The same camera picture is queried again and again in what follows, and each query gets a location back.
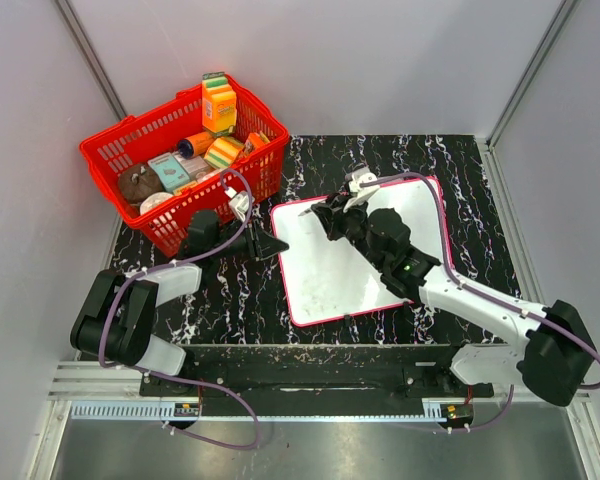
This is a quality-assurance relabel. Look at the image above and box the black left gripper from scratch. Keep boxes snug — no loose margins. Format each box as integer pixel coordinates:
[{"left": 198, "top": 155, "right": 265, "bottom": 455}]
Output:
[{"left": 211, "top": 214, "right": 289, "bottom": 262}]

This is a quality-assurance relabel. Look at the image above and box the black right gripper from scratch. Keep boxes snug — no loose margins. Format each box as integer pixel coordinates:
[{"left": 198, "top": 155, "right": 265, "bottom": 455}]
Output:
[{"left": 314, "top": 193, "right": 386, "bottom": 271}]

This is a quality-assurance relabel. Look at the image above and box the black whiteboard marker pen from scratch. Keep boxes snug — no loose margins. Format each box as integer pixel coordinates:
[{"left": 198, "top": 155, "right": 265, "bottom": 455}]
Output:
[{"left": 299, "top": 208, "right": 315, "bottom": 217}]

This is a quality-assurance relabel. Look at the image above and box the pink framed whiteboard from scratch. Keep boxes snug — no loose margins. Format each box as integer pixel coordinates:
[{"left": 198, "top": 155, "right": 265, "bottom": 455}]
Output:
[{"left": 271, "top": 177, "right": 451, "bottom": 327}]

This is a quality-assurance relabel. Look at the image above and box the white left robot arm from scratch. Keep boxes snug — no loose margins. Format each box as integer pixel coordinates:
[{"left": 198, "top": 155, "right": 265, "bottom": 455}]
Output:
[{"left": 70, "top": 210, "right": 289, "bottom": 396}]

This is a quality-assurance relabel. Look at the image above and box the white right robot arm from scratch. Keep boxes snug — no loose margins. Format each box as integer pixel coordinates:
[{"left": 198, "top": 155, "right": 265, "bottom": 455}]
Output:
[{"left": 309, "top": 193, "right": 600, "bottom": 407}]

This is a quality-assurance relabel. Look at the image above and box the yellow green sponge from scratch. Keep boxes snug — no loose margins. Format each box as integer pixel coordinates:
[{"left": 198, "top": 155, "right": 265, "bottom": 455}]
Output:
[{"left": 204, "top": 136, "right": 245, "bottom": 169}]

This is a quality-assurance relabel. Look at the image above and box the orange snack packet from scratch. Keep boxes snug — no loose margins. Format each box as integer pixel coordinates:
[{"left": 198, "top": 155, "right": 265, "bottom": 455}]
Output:
[{"left": 242, "top": 131, "right": 270, "bottom": 156}]

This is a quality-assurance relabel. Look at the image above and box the white round lid container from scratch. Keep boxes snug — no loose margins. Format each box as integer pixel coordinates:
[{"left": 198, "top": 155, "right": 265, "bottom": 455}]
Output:
[{"left": 139, "top": 192, "right": 173, "bottom": 215}]

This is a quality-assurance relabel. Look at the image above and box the orange cylindrical can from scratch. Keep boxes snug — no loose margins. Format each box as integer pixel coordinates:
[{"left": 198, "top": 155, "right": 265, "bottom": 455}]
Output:
[{"left": 176, "top": 131, "right": 215, "bottom": 159}]

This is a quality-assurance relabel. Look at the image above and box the teal small box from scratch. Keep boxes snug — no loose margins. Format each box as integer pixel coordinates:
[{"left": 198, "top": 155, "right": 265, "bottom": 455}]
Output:
[{"left": 147, "top": 153, "right": 190, "bottom": 193}]

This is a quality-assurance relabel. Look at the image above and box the brown round bread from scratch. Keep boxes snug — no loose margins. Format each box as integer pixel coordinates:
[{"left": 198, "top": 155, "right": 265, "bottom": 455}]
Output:
[{"left": 117, "top": 163, "right": 163, "bottom": 205}]

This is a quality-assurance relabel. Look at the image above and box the orange sponge pack upright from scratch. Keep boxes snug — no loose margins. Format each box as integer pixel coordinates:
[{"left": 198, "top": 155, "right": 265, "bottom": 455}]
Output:
[{"left": 201, "top": 72, "right": 237, "bottom": 137}]

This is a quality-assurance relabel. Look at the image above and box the red plastic shopping basket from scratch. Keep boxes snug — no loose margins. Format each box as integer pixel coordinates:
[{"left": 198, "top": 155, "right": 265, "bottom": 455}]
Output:
[{"left": 80, "top": 74, "right": 289, "bottom": 257}]

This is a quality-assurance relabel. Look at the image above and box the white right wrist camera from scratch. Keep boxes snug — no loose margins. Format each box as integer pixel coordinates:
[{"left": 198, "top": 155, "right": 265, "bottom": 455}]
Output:
[{"left": 344, "top": 167, "right": 380, "bottom": 212}]

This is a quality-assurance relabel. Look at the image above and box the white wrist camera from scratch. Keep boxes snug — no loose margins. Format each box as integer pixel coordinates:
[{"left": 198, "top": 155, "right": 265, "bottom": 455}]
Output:
[
  {"left": 226, "top": 188, "right": 252, "bottom": 223},
  {"left": 344, "top": 167, "right": 380, "bottom": 212}
]

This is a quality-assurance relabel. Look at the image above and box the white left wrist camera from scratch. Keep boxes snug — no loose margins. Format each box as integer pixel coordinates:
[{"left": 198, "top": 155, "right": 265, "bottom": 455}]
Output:
[{"left": 226, "top": 188, "right": 252, "bottom": 223}]

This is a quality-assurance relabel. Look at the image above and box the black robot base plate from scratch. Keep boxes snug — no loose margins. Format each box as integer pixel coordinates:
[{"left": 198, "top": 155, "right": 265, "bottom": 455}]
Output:
[{"left": 139, "top": 343, "right": 494, "bottom": 416}]

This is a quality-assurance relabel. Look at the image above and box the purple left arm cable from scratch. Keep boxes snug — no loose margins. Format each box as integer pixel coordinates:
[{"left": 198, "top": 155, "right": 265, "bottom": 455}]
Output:
[{"left": 99, "top": 168, "right": 261, "bottom": 450}]

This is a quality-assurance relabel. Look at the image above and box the white slotted cable duct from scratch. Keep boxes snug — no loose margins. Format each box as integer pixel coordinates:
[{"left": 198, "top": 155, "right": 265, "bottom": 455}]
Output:
[{"left": 70, "top": 400, "right": 446, "bottom": 423}]

